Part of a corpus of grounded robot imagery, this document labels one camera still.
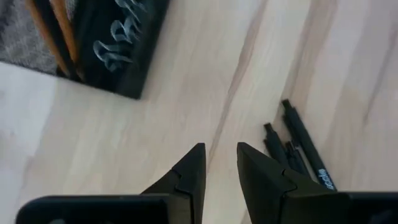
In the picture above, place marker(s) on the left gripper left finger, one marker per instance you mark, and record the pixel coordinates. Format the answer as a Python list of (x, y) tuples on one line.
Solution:
[(192, 174)]

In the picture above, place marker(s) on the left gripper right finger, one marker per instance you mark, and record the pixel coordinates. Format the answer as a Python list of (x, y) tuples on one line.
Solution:
[(261, 183)]

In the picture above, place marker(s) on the black pen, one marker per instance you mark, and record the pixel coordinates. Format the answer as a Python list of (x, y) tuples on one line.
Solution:
[(275, 144), (295, 158), (298, 130)]

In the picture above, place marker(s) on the black mesh desk organizer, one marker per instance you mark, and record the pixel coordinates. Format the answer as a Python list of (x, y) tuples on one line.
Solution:
[(130, 81)]

